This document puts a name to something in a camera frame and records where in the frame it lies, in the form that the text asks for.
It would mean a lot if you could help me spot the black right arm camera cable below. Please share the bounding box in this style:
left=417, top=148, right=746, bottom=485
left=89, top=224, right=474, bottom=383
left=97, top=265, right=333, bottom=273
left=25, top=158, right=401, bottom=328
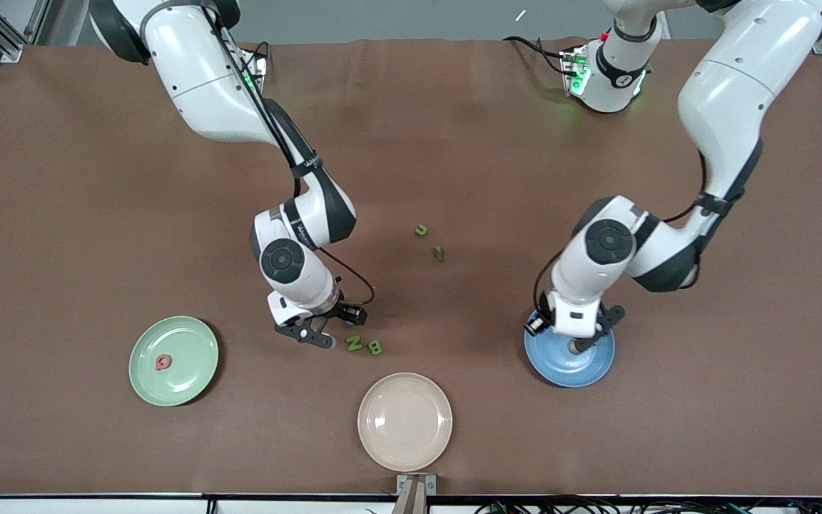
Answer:
left=197, top=0, right=377, bottom=309

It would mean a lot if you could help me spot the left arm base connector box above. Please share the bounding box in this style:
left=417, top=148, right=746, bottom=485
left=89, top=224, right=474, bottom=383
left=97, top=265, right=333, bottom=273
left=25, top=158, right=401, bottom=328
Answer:
left=559, top=46, right=590, bottom=97

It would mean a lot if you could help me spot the blue plate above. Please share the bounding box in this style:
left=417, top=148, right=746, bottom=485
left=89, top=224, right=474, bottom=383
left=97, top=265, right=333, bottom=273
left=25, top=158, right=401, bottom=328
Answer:
left=524, top=308, right=617, bottom=388

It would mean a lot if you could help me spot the grey metal bracket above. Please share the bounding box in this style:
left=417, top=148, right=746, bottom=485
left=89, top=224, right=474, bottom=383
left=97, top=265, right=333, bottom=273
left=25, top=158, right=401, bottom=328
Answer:
left=395, top=473, right=437, bottom=496

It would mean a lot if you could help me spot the beige mounting post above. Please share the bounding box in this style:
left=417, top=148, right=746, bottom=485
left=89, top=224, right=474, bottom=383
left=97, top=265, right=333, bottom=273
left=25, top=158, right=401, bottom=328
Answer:
left=391, top=477, right=430, bottom=514

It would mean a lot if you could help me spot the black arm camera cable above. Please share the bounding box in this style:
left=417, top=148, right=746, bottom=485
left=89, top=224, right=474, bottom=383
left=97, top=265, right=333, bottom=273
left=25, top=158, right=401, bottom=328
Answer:
left=531, top=146, right=711, bottom=318
left=197, top=0, right=377, bottom=309

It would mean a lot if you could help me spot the green plate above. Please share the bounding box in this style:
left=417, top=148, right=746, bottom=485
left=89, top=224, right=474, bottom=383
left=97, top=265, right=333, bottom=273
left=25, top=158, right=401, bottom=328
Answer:
left=128, top=316, right=220, bottom=408

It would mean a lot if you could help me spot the brown table cover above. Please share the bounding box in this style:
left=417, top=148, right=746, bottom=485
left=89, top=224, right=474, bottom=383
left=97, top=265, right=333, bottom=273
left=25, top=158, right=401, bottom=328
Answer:
left=0, top=37, right=822, bottom=498

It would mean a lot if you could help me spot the beige plate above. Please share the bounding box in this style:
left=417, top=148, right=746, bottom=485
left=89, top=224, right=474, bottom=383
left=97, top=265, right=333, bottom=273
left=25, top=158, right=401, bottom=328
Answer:
left=357, top=372, right=453, bottom=473

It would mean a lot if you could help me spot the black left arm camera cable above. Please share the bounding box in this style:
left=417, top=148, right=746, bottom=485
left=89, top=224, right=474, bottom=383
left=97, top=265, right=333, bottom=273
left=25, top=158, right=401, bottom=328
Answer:
left=531, top=146, right=711, bottom=318

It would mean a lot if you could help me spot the black left arm base cable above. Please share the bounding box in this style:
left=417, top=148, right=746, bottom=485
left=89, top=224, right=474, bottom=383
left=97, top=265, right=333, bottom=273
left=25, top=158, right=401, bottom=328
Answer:
left=502, top=36, right=572, bottom=76

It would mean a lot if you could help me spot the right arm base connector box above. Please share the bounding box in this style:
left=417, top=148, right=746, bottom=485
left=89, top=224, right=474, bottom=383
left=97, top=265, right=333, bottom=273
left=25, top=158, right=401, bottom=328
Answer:
left=240, top=49, right=269, bottom=94

